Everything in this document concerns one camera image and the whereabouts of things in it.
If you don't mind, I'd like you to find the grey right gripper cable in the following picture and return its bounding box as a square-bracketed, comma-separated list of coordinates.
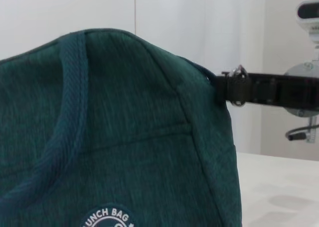
[285, 116, 319, 145]

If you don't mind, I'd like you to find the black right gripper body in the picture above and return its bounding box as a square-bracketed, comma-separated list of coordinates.
[275, 74, 319, 109]

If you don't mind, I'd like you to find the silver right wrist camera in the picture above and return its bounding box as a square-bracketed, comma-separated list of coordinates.
[295, 0, 319, 46]

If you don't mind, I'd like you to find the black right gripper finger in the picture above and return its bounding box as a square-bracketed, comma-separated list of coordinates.
[228, 72, 278, 106]
[214, 72, 230, 101]

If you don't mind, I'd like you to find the dark teal fabric bag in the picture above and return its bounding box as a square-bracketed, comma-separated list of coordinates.
[0, 30, 244, 227]

